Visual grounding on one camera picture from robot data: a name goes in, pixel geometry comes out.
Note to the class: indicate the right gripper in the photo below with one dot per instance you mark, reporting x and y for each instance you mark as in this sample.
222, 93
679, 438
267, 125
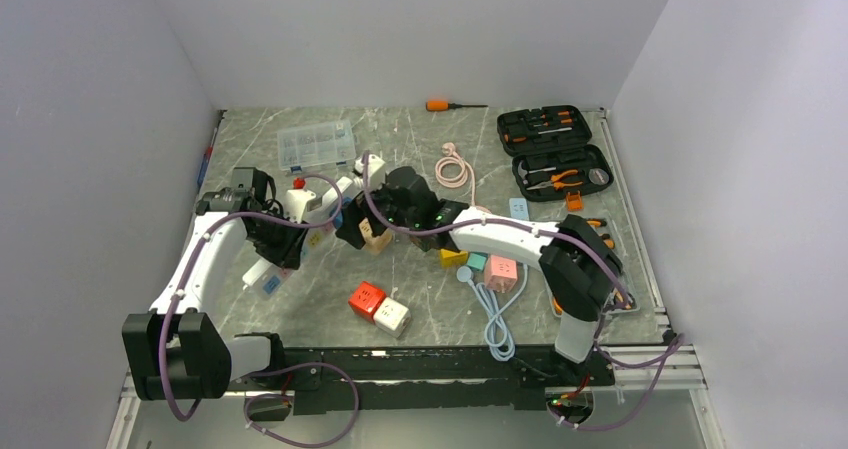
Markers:
349, 228

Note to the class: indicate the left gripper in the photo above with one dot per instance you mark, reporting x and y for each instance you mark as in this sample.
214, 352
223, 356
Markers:
288, 253

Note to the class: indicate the orange cube adapter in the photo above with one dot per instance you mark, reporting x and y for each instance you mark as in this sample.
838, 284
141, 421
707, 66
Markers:
374, 244

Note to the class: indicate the yellow cube adapter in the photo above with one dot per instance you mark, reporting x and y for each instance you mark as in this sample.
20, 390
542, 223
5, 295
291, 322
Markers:
449, 258

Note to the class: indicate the white long power strip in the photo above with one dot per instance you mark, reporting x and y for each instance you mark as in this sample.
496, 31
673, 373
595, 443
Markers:
280, 248

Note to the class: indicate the light blue round plug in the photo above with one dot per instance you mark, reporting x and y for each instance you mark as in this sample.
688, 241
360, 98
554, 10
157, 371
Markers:
465, 275

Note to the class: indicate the teal cube adapter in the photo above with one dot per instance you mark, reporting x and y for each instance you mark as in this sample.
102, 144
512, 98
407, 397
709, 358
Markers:
477, 261

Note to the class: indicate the red cube adapter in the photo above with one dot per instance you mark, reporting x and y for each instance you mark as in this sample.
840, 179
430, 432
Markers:
366, 300

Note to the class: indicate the white cube adapter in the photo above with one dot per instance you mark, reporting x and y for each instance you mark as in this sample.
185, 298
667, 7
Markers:
392, 317

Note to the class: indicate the light blue power strip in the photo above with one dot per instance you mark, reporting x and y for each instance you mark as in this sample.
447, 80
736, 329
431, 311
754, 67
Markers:
519, 209

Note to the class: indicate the pink cube socket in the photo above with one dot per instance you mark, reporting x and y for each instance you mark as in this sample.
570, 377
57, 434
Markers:
500, 274

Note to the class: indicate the black tool case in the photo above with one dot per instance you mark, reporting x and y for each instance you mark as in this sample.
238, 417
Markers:
549, 140

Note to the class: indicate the grey tool case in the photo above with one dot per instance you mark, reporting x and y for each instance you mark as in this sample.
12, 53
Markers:
606, 234

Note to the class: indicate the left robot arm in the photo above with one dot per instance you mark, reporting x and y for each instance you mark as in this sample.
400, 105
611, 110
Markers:
174, 349

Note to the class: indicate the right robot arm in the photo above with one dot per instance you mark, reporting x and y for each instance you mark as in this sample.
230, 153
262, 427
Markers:
524, 242

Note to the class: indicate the clear screw organizer box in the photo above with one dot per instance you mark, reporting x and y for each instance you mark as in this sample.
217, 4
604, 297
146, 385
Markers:
326, 143

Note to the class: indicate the orange handled screwdriver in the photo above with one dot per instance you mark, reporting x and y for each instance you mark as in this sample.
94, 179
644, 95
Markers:
444, 105

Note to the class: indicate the orange handled pliers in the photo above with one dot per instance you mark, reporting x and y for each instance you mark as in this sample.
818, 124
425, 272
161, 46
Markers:
566, 179

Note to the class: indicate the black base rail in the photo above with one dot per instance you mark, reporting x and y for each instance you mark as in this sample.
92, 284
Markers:
427, 377

